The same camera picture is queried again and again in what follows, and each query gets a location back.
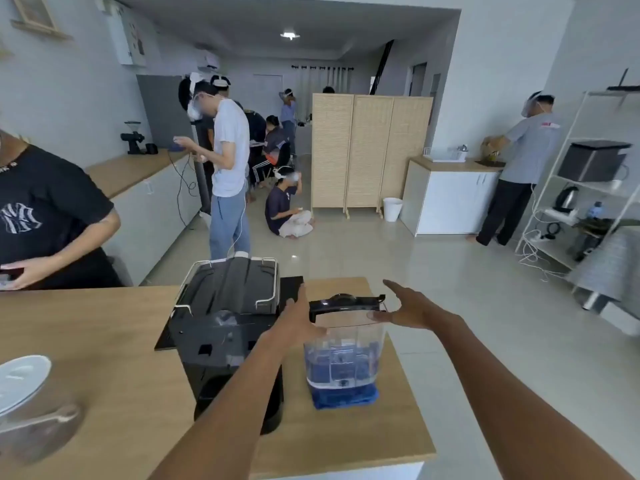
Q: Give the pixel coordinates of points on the black coffee machine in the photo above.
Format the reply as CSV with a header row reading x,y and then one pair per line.
x,y
225,314

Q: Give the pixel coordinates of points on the blue cloth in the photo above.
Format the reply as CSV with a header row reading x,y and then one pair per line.
x,y
345,396

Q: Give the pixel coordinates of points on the person's left forearm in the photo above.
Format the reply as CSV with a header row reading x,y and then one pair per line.
x,y
225,419

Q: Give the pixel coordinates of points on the black electric kettle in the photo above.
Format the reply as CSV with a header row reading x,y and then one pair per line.
x,y
566,199

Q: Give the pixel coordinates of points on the person's right forearm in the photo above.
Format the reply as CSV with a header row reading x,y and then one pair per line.
x,y
525,399

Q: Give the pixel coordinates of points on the clear water bottle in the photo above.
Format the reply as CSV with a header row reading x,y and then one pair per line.
x,y
596,210

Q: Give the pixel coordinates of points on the black tank lid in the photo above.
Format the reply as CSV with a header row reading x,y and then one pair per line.
x,y
345,304

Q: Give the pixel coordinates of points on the long white counter cabinet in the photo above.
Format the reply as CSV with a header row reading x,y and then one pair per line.
x,y
150,204

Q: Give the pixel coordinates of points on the glass jar with white lid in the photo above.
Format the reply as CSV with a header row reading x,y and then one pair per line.
x,y
30,399

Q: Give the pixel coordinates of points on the white curtain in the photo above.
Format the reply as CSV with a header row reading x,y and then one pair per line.
x,y
322,75

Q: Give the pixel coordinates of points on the white cabinet with wooden top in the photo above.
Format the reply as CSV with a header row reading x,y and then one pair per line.
x,y
450,199

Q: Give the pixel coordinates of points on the white metal shelf rack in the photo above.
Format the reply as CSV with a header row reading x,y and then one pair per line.
x,y
555,244

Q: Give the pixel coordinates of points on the grey refrigerator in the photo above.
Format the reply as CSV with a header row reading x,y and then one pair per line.
x,y
160,104

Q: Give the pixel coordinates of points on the white dish rack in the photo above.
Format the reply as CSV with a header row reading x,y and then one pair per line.
x,y
445,154

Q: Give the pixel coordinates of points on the person's left thumb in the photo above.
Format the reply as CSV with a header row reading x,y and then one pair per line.
x,y
318,331

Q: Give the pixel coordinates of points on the white waste bin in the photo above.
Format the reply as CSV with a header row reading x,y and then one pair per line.
x,y
392,209

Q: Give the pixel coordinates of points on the white wall cabinet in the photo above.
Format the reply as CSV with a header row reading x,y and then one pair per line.
x,y
127,34

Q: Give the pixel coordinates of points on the wooden picture frame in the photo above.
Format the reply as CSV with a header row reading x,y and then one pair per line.
x,y
32,12

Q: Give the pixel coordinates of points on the clear water tank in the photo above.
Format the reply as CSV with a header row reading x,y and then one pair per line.
x,y
345,354

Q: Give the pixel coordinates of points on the black router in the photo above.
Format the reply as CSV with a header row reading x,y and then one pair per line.
x,y
623,85

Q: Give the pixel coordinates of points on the person's left hand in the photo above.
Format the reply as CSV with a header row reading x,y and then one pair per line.
x,y
295,327

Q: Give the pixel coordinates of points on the person's right hand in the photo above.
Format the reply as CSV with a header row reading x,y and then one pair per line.
x,y
417,312

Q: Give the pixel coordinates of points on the black box appliance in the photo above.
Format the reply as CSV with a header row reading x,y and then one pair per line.
x,y
592,162

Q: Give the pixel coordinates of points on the black coffee grinder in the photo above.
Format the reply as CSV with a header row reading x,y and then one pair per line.
x,y
133,139

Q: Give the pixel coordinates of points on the black flat tray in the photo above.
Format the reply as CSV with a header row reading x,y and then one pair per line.
x,y
292,287

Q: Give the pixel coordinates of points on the white air conditioner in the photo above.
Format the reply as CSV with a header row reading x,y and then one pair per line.
x,y
208,59

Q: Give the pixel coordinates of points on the person's right thumb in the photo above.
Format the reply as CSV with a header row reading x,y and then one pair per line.
x,y
382,316

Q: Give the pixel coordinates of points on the ceiling light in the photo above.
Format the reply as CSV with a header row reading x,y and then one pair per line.
x,y
290,35

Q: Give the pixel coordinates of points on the woven folding screen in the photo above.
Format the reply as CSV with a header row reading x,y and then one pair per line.
x,y
370,149

